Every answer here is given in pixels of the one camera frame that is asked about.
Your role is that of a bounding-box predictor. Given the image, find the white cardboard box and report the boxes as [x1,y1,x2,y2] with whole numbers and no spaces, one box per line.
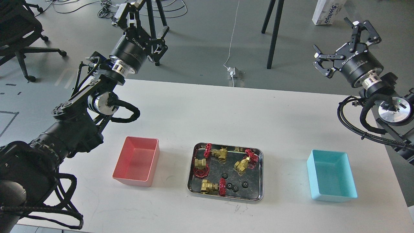
[312,0,346,25]

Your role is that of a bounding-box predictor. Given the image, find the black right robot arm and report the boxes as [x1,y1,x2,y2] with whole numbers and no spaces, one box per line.
[313,18,414,164]

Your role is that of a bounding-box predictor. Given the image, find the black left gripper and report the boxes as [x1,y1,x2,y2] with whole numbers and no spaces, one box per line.
[110,2,169,75]

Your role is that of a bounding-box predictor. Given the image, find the black tripod right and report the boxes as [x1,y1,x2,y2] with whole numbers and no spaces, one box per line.
[261,0,285,69]

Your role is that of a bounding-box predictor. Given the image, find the brass valve red handwheel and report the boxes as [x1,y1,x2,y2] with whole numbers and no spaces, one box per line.
[193,158,210,178]

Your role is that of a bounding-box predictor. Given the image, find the brass valve bottom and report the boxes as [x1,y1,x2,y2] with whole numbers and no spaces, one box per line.
[201,178,226,196]

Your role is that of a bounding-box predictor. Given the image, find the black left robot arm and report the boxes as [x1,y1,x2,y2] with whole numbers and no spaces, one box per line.
[1,0,169,233]

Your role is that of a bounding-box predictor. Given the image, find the tangled floor cables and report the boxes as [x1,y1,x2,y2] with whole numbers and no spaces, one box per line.
[45,0,188,19]

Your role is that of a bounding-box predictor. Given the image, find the white cable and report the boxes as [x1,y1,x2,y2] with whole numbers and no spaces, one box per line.
[223,0,240,87]

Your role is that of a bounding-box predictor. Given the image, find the white power adapter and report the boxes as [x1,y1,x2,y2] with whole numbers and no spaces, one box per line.
[227,67,243,80]

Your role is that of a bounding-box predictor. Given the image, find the black tripod left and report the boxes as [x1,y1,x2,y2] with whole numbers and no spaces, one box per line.
[142,0,169,66]

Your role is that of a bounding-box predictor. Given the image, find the brass valve top left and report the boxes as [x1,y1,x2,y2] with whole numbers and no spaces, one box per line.
[203,143,228,161]

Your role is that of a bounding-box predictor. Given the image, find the brass valve top right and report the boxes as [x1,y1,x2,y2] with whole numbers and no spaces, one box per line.
[233,149,259,176]

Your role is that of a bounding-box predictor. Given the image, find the shiny metal tray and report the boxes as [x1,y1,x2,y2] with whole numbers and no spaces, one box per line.
[187,143,264,202]

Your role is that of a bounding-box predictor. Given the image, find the black office chair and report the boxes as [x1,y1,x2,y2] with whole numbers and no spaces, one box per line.
[0,0,67,82]

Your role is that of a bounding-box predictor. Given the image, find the pink plastic box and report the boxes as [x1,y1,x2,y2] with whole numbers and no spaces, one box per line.
[112,136,160,187]

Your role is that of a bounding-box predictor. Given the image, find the light blue plastic box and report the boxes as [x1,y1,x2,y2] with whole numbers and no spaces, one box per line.
[307,150,358,203]

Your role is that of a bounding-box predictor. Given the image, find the black tripod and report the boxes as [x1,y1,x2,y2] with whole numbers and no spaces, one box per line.
[261,0,285,69]
[142,0,169,66]

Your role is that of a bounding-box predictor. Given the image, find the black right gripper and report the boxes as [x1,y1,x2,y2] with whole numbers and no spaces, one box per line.
[312,17,385,89]

